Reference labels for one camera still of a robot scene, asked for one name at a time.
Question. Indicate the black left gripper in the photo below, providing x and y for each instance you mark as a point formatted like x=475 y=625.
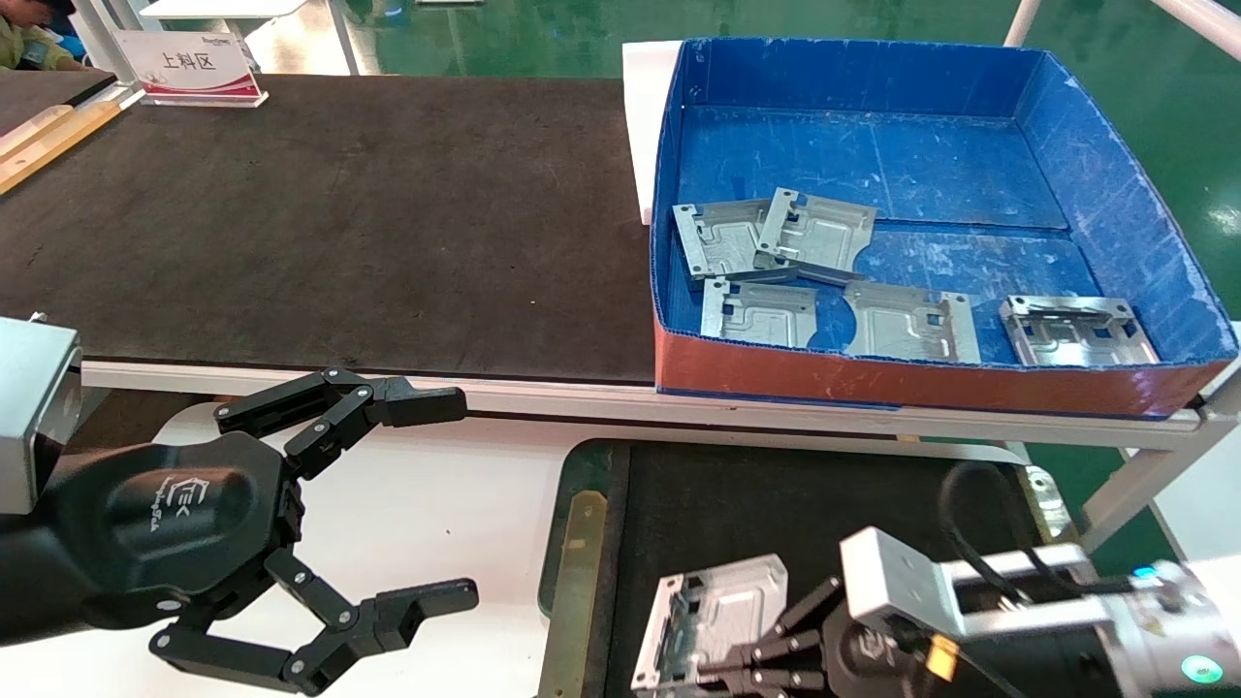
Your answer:
x=184 y=523

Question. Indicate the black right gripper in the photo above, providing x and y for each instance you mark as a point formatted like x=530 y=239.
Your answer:
x=877 y=664

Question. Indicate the grey stamped metal part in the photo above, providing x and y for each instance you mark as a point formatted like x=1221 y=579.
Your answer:
x=814 y=233
x=756 y=315
x=717 y=242
x=1076 y=330
x=906 y=325
x=722 y=611

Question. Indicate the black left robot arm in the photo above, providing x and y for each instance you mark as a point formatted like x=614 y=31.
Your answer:
x=29 y=582

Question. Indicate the black work mat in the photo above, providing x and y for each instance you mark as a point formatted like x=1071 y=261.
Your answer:
x=776 y=504

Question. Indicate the large black table mat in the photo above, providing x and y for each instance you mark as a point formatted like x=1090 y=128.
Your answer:
x=339 y=223

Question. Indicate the white red sign placard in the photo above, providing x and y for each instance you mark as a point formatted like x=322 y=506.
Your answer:
x=189 y=63

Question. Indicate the blue cardboard box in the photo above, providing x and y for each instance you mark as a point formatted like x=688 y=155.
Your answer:
x=873 y=155

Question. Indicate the wooden strip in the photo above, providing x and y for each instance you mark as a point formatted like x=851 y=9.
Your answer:
x=58 y=141

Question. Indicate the person in yellow-green shirt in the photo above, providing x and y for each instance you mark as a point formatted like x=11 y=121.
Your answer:
x=24 y=44

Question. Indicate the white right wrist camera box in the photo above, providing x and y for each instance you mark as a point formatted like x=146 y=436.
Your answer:
x=897 y=582

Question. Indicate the white table frame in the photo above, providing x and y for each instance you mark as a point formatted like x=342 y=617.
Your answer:
x=543 y=396

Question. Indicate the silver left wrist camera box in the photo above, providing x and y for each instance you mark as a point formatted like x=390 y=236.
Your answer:
x=29 y=407

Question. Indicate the white pipe frame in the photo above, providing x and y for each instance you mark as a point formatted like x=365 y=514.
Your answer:
x=1207 y=21

